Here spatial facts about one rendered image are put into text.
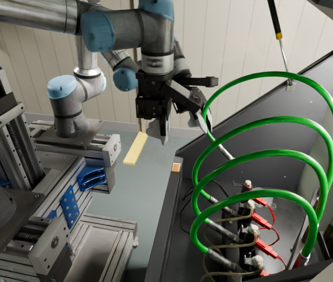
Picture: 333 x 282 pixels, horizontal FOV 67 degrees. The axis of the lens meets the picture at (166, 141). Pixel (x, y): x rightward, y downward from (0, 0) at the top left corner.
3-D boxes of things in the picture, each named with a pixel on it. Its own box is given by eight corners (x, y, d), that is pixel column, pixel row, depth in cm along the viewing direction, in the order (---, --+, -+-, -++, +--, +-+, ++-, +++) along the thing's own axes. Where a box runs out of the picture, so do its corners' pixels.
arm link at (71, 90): (46, 112, 106) (37, 81, 98) (70, 100, 116) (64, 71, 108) (66, 118, 101) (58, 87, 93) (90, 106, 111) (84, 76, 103)
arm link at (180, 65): (190, 58, 84) (174, 57, 79) (195, 70, 84) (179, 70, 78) (176, 70, 90) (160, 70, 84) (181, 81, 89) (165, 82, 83)
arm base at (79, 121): (47, 136, 108) (41, 116, 103) (65, 120, 121) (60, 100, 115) (79, 140, 106) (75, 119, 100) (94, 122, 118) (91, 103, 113)
